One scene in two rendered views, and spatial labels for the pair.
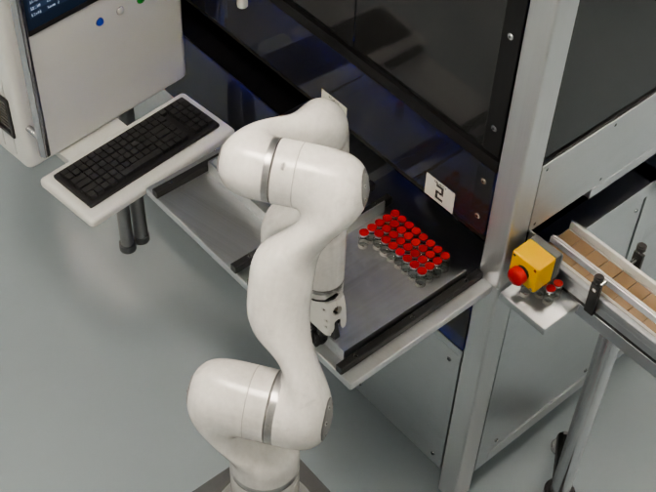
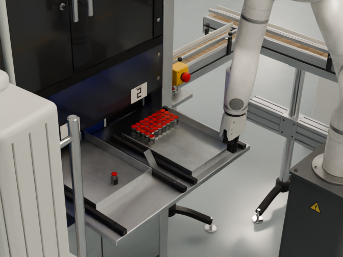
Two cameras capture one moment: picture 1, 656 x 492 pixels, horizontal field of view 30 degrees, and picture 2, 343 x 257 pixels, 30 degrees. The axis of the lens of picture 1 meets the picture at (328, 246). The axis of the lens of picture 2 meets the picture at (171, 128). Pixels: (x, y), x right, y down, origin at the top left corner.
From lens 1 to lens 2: 275 cm
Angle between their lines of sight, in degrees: 70
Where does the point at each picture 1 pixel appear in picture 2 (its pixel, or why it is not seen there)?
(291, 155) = not seen: outside the picture
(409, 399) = (139, 243)
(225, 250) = (167, 197)
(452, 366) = not seen: hidden behind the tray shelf
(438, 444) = (156, 241)
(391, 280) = (175, 135)
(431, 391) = not seen: hidden behind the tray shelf
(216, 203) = (126, 205)
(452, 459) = (164, 236)
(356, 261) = (164, 147)
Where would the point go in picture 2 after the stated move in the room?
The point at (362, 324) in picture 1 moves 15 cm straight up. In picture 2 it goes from (209, 143) to (212, 108)
